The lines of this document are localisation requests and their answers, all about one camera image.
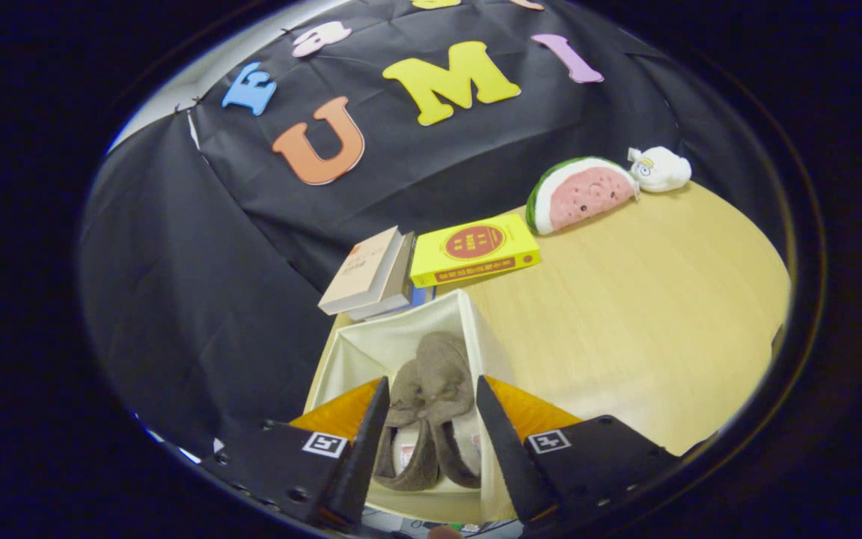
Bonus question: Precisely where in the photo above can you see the yellow book with red circle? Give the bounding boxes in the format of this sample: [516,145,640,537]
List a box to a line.
[409,213,542,289]

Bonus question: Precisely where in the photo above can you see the beige fabric storage box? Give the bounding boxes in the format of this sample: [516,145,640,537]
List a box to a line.
[304,288,518,525]

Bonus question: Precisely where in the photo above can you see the black backdrop cloth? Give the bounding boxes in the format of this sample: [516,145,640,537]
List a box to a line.
[79,0,787,457]

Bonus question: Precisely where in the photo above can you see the grey cover book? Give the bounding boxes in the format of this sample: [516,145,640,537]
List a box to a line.
[345,232,417,323]

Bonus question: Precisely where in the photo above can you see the watermelon slice plush toy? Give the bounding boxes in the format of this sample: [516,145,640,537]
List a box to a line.
[526,156,640,237]

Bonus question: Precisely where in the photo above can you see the brown fuzzy slipper shoe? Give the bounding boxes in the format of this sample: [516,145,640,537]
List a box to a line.
[373,359,441,493]
[416,331,486,490]

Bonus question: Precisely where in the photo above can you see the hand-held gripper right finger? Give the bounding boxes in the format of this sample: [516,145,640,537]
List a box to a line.
[476,374,682,529]

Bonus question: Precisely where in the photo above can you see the white plush toy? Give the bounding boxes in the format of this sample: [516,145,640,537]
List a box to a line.
[628,146,693,194]

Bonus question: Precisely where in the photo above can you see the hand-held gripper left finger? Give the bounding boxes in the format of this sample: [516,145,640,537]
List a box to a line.
[199,376,391,534]

